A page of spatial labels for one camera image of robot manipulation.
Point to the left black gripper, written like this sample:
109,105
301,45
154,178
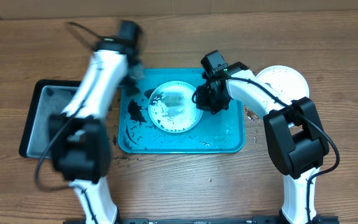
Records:
123,84

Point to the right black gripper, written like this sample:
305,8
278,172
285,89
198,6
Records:
203,104

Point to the light blue speckled plate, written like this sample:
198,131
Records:
171,107

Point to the white speckled plate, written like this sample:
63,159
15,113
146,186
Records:
287,83

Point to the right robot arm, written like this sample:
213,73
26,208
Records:
295,137

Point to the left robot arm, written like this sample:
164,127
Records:
79,143

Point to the teal serving tray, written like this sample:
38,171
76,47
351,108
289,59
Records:
215,133

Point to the black water tray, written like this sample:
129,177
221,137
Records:
49,97

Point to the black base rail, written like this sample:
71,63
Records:
254,220

